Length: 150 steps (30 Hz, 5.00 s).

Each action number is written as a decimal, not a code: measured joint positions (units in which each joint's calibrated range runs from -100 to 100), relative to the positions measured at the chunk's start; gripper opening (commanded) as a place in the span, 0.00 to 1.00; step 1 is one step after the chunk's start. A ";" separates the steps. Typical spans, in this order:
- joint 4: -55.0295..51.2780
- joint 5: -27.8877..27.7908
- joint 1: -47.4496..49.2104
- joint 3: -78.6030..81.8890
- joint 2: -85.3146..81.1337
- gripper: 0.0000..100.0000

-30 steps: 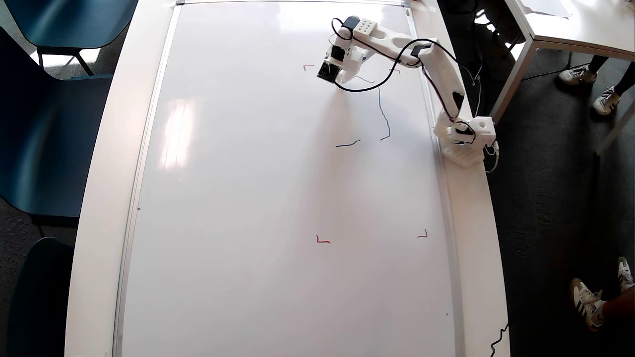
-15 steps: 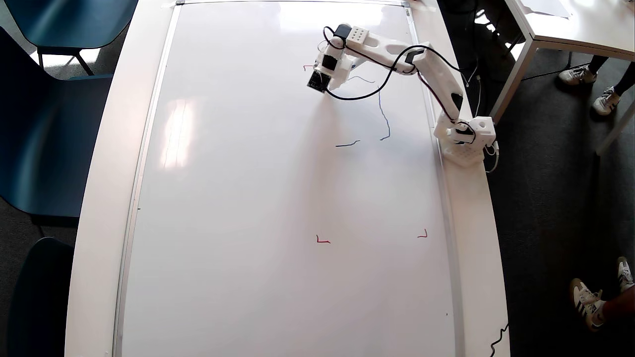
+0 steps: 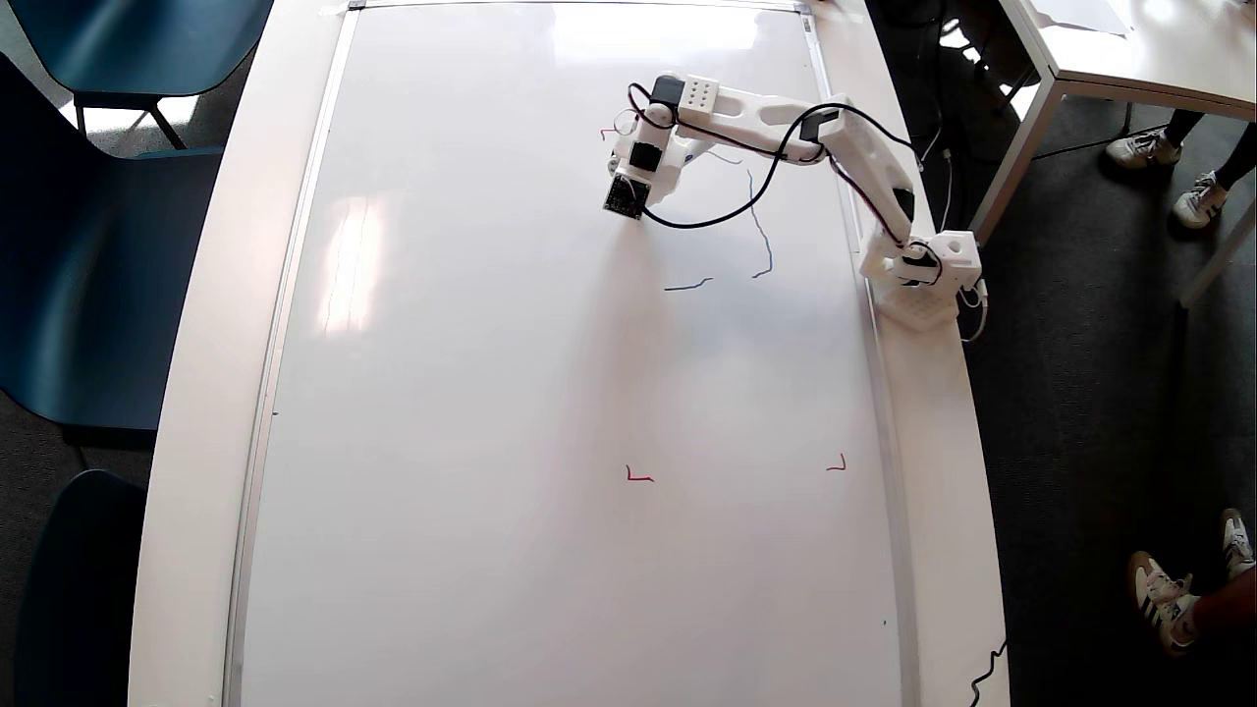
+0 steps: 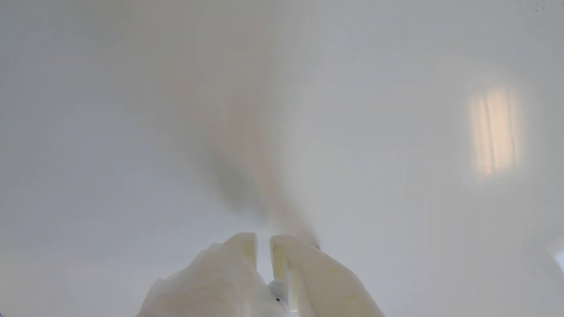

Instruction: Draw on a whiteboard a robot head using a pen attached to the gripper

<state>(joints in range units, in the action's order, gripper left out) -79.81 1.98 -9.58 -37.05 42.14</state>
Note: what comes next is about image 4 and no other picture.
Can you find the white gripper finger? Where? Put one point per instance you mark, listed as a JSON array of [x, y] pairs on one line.
[[207, 281], [326, 286]]

